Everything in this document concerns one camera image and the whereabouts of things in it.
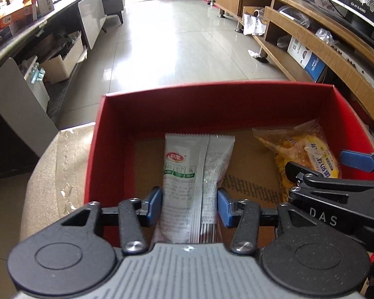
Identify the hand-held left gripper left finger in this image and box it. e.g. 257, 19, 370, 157
61, 186, 163, 254

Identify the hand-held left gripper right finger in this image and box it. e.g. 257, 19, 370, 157
217, 188, 303, 254

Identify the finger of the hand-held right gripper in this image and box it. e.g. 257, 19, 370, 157
284, 161, 374, 235
340, 150, 374, 175

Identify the grey-white snack packet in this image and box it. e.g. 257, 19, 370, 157
152, 133, 236, 245

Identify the clear yellow snack packet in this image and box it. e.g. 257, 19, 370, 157
252, 118, 340, 194

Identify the red cardboard box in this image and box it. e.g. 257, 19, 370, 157
84, 81, 374, 250

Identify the wooden television cabinet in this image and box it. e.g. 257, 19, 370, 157
215, 0, 374, 127

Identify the white blue carton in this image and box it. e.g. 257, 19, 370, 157
287, 36, 327, 82

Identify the clear plastic bag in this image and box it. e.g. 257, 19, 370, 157
314, 27, 335, 47

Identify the crumpled paper scrap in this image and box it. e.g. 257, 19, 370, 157
247, 49, 269, 63

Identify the black television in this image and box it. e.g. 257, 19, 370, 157
294, 0, 374, 39

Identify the grey leaning panel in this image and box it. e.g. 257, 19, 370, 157
0, 57, 59, 158

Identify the white paper bag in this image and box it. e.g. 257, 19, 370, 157
242, 9, 266, 37

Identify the open cardboard box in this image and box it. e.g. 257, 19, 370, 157
38, 31, 85, 83

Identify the white cabinet panel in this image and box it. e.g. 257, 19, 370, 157
77, 0, 107, 50

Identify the long dark counter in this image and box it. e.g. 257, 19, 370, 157
0, 0, 101, 75

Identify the white small carton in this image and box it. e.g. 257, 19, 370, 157
35, 0, 55, 17

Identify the orange carton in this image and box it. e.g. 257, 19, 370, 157
0, 0, 38, 28

